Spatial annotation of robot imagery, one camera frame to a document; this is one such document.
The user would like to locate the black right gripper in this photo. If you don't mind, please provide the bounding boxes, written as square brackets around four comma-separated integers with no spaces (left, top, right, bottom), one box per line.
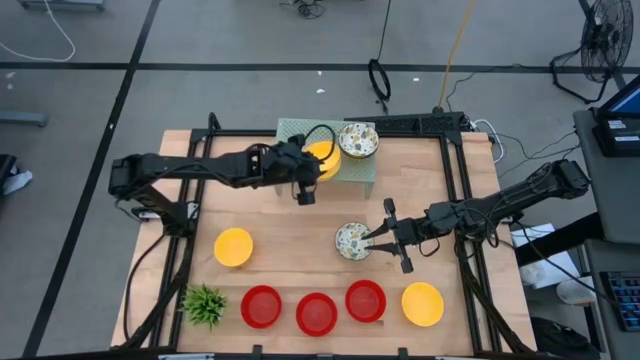
[360,197,437,276]

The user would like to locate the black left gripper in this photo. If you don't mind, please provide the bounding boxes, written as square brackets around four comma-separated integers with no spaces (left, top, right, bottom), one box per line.
[259,133,324,207]

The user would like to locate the speckled ceramic mini bowl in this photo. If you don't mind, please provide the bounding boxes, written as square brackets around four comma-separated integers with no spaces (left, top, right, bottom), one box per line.
[337,122,381,160]
[334,221,376,262]

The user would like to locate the red plastic mini bowl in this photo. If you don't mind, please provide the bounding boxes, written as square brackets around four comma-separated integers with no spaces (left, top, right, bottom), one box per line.
[240,284,283,330]
[295,292,339,338]
[344,279,388,324]

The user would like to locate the green perforated metal shelf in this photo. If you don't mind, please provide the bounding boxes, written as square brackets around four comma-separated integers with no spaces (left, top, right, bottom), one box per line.
[275,117,377,200]

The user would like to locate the black perforated control box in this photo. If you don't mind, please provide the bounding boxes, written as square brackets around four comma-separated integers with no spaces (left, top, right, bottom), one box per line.
[344,110,474,136]

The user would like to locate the white paper sheets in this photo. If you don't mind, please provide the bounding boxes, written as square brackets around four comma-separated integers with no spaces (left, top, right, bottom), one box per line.
[509,223,581,289]

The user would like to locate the small green potted plant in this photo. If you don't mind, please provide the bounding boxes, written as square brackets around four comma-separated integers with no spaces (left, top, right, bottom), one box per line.
[178,282,229,332]

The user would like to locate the black bag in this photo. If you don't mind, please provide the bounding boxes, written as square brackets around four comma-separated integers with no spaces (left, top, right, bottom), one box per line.
[529,316,601,359]

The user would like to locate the grey desk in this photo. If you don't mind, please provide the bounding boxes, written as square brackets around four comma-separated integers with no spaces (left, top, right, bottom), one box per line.
[573,107,640,246]

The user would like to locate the black backlit keyboard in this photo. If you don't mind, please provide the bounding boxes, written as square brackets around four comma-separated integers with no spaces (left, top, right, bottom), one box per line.
[599,271,640,334]

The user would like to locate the black labelled device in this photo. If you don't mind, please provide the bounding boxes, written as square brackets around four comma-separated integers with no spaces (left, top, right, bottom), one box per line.
[592,107,640,159]

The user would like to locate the dark computer monitor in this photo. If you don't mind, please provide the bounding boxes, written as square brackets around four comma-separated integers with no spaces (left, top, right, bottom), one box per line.
[597,74,640,119]

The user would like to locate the grey furniture foot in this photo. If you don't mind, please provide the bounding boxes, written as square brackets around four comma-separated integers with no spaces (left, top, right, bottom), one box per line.
[0,110,49,128]

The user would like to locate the white shoe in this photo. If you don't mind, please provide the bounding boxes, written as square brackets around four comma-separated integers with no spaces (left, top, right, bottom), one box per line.
[2,168,34,196]

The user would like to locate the black floor fan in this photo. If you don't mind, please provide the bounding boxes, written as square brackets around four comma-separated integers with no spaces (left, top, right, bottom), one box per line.
[549,0,636,105]

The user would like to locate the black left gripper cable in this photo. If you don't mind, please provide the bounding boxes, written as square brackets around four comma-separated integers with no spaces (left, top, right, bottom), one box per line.
[303,123,338,164]

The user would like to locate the black aluminium table frame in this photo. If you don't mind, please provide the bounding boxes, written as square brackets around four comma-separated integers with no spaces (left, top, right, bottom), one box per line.
[117,112,539,359]

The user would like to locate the black coiled floor cable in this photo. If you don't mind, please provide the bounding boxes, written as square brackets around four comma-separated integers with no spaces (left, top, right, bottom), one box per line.
[368,0,394,115]

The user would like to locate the black cable bundle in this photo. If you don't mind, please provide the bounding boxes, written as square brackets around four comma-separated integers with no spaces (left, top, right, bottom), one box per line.
[279,0,326,20]

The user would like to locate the yellow hanging cable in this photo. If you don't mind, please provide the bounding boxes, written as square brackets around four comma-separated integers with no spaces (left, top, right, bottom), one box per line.
[438,0,476,109]

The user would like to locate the black arm base cable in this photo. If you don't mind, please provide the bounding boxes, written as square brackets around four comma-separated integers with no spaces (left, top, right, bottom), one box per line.
[122,232,169,344]

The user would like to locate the silver frame bracket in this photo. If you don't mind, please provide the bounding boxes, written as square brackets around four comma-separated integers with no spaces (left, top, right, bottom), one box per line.
[158,352,216,360]

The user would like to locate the white floor cable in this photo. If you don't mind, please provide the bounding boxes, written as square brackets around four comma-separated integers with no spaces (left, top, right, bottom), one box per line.
[0,0,77,64]

